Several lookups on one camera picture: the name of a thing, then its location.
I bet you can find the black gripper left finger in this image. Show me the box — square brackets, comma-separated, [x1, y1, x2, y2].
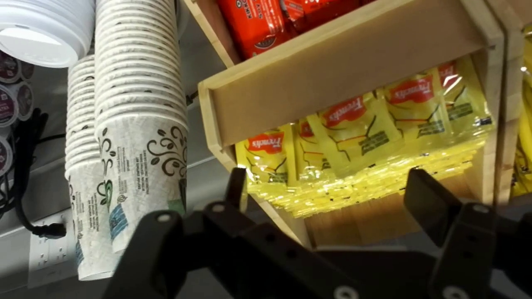
[102, 167, 356, 299]

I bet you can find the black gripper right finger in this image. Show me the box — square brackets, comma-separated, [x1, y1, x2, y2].
[404, 168, 532, 299]

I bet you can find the yellow sachet pile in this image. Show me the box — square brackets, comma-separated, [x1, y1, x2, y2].
[235, 54, 496, 220]
[511, 32, 532, 202]

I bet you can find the wooden tiered sachet shelf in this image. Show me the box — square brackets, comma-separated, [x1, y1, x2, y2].
[182, 0, 532, 248]

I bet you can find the bright red sachet pile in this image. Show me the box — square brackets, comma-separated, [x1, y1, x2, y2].
[215, 0, 363, 60]

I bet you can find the printed paper cup stack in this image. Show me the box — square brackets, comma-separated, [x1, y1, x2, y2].
[64, 54, 122, 281]
[92, 0, 192, 263]

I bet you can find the purple lid coffee pod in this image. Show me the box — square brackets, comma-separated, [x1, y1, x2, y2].
[0, 89, 19, 130]
[0, 52, 22, 87]

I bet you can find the white cup lid stack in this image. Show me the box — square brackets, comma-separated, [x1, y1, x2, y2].
[0, 0, 97, 72]

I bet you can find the black wire pod holder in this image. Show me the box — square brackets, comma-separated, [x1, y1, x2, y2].
[10, 107, 68, 241]

